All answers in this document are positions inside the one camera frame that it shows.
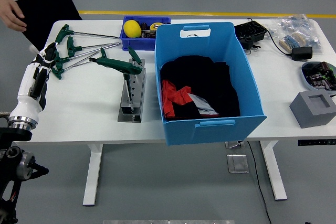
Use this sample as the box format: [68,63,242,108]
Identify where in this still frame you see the person's right hand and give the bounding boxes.
[0,0,28,33]

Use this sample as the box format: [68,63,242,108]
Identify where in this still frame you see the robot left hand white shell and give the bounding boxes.
[10,42,58,124]

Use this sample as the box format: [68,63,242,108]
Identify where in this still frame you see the large green T-handle hex key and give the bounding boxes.
[88,56,144,109]

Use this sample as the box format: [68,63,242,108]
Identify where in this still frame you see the grey metal tool stand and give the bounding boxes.
[117,58,146,123]

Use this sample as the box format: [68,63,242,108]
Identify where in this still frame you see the small green T-handle hex key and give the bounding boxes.
[70,47,108,67]
[127,46,143,67]

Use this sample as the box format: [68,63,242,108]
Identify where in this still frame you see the large blue folding box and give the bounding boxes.
[154,22,268,146]

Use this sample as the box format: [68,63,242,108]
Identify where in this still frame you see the white table leg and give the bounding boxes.
[259,140,288,201]
[82,144,103,207]

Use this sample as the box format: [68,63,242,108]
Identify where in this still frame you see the small dark blue bin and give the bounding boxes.
[119,15,172,51]

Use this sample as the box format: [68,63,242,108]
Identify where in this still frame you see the yellow ball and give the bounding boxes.
[123,19,142,38]

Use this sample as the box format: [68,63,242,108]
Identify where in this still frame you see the dark parts in bin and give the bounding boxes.
[140,22,158,39]

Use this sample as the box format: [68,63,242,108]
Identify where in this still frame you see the red cloth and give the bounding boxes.
[161,79,195,119]

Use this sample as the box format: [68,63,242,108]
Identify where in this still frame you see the black cloth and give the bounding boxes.
[160,55,241,119]

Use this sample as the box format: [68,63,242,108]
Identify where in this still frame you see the grey white fabric piece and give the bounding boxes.
[188,93,219,116]

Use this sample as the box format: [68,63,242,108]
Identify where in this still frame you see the small metal floor plate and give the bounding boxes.
[225,141,245,149]

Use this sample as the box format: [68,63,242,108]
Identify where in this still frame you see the black round socket part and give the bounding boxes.
[240,36,262,51]

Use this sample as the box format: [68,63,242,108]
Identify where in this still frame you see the black plastic tray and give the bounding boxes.
[233,20,268,44]

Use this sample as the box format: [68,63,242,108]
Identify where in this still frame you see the beige resistor tape roll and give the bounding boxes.
[278,31,307,54]

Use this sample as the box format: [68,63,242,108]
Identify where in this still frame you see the clear bags of components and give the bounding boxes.
[266,14,323,54]

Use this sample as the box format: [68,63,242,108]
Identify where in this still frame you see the black power adapter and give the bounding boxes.
[291,46,313,61]

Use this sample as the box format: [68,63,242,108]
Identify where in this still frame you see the pale blue oval plate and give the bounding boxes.
[300,61,336,91]

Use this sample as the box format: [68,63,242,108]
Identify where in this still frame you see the grey block with square recess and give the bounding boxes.
[289,89,336,129]

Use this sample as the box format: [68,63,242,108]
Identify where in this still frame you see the dark electronic parts pile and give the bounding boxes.
[302,61,336,90]

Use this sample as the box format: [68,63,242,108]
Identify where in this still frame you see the black table control panel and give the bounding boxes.
[297,138,336,146]

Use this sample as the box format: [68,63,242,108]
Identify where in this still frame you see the black adapter cord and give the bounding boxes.
[246,18,293,57]

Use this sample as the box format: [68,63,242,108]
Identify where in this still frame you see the black floor cable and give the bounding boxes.
[246,141,272,224]

